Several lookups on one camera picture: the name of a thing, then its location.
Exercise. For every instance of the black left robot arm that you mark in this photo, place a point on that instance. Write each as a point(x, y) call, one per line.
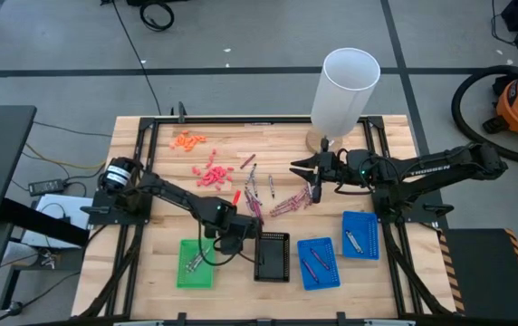
point(168, 190)

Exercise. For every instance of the green plastic basket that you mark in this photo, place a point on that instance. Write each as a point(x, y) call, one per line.
point(195, 276)

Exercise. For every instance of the metal key bunch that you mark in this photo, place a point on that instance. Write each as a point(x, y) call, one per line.
point(48, 259)

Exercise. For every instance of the black desk bar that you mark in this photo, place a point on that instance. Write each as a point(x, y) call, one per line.
point(41, 222)

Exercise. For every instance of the white lamp with wooden base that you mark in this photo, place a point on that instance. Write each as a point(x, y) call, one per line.
point(345, 90)

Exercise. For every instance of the blue plastic basket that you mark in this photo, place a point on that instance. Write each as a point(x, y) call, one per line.
point(327, 276)
point(370, 235)

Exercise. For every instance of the maroon crayon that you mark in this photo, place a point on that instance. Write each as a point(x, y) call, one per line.
point(247, 161)

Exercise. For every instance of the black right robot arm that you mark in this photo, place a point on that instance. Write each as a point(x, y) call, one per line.
point(444, 167)

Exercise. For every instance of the white box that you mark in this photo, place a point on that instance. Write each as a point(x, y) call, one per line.
point(55, 208)

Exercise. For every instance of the black clamp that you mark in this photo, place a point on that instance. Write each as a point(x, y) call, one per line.
point(341, 319)
point(181, 112)
point(181, 319)

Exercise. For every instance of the black power adapter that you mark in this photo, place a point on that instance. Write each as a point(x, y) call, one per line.
point(46, 187)

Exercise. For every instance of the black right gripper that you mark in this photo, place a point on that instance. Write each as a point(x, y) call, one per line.
point(331, 169)

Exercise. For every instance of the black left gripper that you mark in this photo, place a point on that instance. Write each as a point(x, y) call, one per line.
point(241, 228)

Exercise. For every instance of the black mat with hazard stripes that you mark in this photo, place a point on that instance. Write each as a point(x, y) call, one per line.
point(481, 271)

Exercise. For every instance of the black plastic basket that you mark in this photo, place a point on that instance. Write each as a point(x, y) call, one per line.
point(271, 257)

